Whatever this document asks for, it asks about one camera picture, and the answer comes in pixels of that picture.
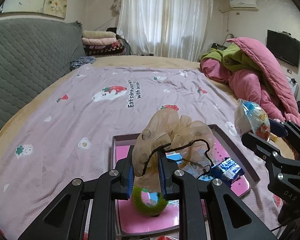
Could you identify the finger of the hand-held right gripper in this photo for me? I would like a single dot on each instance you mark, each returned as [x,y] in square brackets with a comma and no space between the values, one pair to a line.
[277,126]
[260,147]

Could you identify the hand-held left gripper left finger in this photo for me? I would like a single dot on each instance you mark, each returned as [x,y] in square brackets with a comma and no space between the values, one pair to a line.
[130,180]

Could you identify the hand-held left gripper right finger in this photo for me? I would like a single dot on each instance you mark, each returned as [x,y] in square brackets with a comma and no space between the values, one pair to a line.
[162,177]

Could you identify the grey shallow box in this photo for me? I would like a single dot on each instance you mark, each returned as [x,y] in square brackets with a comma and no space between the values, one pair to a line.
[237,152]

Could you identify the green fuzzy scrunchie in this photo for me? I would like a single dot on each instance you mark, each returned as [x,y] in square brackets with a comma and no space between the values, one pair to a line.
[140,205]

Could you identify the blue snack packet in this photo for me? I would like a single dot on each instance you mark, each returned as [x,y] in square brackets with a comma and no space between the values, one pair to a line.
[227,170]

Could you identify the beige sheer scrunchie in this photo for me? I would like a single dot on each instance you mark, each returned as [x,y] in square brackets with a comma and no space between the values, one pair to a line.
[165,127]

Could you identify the white cabinet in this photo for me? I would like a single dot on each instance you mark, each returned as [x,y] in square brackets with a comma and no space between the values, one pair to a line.
[294,87]

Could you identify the pink book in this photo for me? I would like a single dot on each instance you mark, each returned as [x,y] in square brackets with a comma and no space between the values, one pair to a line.
[145,222]

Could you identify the pink quilt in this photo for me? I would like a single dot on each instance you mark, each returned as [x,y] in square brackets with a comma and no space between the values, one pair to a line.
[245,85]

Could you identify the strawberry printed blanket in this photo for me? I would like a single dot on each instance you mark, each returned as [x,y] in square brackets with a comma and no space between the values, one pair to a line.
[77,120]

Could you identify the black television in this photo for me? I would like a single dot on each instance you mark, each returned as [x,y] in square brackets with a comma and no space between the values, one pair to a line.
[283,46]

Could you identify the green blanket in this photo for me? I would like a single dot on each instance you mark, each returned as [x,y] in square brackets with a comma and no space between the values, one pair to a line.
[237,55]

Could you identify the black bag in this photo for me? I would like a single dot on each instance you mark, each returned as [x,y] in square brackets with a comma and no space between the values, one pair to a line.
[218,47]

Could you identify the grey-blue knitted cloth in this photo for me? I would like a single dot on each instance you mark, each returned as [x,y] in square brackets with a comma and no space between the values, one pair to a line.
[81,62]

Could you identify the white air conditioner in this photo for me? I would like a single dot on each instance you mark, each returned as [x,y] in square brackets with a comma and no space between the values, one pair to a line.
[242,3]

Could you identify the checkered folded blanket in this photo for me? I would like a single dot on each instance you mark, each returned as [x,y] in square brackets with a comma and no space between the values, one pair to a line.
[107,50]

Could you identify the pink folded blanket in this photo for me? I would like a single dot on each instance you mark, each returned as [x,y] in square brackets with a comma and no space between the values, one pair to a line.
[98,41]

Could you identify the cream folded blanket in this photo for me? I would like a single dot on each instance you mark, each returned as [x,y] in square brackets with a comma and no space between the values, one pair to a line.
[98,34]

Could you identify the white curtain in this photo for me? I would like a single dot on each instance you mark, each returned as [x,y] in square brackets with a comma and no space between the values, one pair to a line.
[165,17]

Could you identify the grey quilted headboard cover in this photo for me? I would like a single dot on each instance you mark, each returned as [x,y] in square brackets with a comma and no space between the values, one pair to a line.
[27,60]

